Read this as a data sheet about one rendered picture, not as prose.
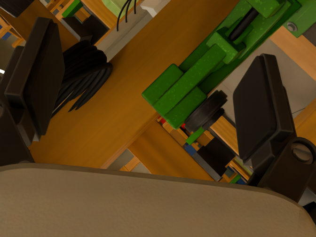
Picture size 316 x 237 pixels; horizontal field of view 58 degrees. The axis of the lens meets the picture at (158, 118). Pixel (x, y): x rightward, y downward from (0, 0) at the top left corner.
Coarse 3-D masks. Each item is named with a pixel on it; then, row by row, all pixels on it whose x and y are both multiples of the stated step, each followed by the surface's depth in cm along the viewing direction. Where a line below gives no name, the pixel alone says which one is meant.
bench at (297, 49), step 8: (280, 32) 58; (288, 32) 55; (272, 40) 63; (280, 40) 60; (288, 40) 58; (296, 40) 55; (304, 40) 53; (288, 48) 60; (296, 48) 58; (304, 48) 55; (312, 48) 53; (296, 56) 60; (304, 56) 58; (312, 56) 55; (304, 64) 60; (312, 64) 57; (312, 72) 60
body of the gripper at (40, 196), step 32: (0, 192) 7; (32, 192) 7; (64, 192) 7; (96, 192) 7; (128, 192) 7; (160, 192) 8; (192, 192) 8; (224, 192) 8; (256, 192) 8; (0, 224) 7; (32, 224) 7; (64, 224) 7; (96, 224) 7; (128, 224) 7; (160, 224) 7; (192, 224) 7; (224, 224) 7; (256, 224) 8; (288, 224) 8
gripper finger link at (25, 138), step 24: (48, 24) 11; (24, 48) 10; (48, 48) 11; (24, 72) 10; (48, 72) 11; (0, 96) 10; (24, 96) 9; (48, 96) 12; (24, 120) 10; (48, 120) 12
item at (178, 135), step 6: (174, 132) 720; (180, 132) 707; (204, 132) 703; (174, 138) 718; (180, 138) 717; (186, 138) 703; (198, 138) 710; (204, 138) 708; (210, 138) 699; (180, 144) 715; (192, 144) 699; (204, 144) 706; (186, 150) 707; (192, 150) 705; (222, 180) 689; (228, 180) 676
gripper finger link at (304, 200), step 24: (264, 72) 12; (240, 96) 13; (264, 96) 11; (240, 120) 13; (264, 120) 11; (288, 120) 10; (240, 144) 13; (264, 144) 11; (264, 168) 11; (312, 192) 10
